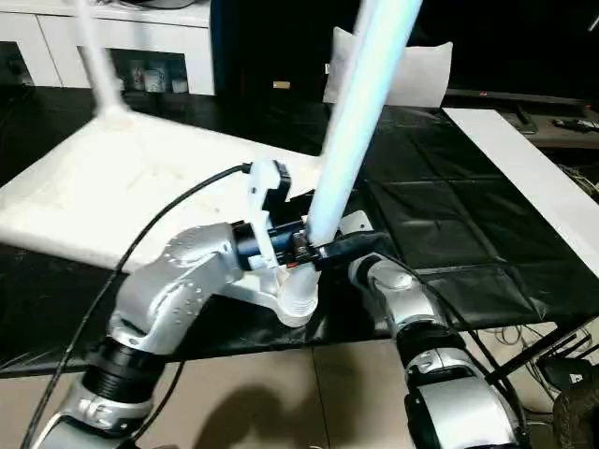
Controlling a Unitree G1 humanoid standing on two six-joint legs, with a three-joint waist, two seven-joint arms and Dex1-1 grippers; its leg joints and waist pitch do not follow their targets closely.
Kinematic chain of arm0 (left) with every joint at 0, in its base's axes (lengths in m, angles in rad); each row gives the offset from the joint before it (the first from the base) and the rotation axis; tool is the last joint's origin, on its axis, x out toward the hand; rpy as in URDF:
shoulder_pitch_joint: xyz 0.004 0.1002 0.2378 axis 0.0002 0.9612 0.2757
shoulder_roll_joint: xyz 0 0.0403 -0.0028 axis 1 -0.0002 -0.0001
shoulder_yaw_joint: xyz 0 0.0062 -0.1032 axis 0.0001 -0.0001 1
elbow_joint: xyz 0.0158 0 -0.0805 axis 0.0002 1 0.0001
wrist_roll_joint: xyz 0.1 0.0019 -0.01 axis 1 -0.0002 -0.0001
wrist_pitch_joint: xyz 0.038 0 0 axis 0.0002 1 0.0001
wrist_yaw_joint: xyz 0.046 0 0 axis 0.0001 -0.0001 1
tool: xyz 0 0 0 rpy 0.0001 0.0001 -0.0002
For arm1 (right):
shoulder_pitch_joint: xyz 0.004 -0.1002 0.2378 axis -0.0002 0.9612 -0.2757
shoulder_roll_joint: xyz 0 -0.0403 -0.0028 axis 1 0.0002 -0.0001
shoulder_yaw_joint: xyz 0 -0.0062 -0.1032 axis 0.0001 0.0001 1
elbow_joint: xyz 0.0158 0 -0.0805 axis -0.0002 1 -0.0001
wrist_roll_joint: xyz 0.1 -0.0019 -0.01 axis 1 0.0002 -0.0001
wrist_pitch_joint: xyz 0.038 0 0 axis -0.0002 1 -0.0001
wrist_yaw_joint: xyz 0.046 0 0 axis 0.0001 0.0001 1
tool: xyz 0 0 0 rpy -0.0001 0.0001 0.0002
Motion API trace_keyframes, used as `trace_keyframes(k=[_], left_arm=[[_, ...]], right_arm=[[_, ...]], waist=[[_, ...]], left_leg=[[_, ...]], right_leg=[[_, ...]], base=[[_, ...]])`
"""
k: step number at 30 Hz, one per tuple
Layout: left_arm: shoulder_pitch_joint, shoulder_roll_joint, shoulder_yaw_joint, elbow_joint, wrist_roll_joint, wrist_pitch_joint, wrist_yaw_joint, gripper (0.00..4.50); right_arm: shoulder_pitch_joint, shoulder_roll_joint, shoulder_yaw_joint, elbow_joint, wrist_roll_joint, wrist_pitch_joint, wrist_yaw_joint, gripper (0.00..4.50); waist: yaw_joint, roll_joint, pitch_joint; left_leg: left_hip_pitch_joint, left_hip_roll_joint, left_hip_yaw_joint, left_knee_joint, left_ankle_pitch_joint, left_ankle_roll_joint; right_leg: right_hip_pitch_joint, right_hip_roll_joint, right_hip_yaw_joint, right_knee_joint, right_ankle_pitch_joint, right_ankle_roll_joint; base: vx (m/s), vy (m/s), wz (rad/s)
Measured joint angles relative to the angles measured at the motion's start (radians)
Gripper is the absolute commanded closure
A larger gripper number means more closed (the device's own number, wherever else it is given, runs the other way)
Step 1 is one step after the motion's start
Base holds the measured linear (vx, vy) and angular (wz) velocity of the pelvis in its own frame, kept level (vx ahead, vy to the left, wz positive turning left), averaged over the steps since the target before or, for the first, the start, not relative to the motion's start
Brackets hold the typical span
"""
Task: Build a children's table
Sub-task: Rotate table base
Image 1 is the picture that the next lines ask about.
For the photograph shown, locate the white plastic table leg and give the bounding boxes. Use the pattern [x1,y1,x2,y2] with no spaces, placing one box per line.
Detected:
[72,0,135,125]
[279,0,426,327]

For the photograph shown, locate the white plastic table top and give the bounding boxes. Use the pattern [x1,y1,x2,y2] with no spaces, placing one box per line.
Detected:
[0,105,329,328]

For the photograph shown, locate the black box with gold label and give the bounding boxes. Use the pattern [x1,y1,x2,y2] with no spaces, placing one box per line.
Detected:
[209,0,361,109]

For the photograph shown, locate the white pillow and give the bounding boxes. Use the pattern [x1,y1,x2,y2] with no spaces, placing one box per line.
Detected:
[321,26,455,109]

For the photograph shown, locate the white flat board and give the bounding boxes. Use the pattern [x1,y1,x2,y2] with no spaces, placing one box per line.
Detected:
[442,107,599,247]

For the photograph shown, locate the black metal table leg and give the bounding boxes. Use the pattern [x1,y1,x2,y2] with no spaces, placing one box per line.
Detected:
[484,317,599,383]

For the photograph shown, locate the dark low bench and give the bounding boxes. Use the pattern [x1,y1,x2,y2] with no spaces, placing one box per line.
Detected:
[443,86,599,150]

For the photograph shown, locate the white glass-door cabinet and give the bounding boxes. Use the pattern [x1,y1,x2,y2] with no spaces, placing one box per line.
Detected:
[0,0,217,97]

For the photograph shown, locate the black floor device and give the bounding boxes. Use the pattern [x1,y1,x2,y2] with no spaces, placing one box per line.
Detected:
[541,355,592,390]

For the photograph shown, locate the grey round pot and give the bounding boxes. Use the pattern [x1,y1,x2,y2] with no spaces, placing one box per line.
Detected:
[125,0,197,10]

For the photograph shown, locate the dark rubber wheel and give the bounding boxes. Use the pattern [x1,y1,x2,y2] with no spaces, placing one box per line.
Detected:
[551,385,599,449]

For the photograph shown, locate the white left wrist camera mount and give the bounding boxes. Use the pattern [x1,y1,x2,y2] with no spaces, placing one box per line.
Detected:
[243,157,295,273]

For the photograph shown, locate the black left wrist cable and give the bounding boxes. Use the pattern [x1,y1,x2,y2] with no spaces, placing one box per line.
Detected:
[18,162,253,449]

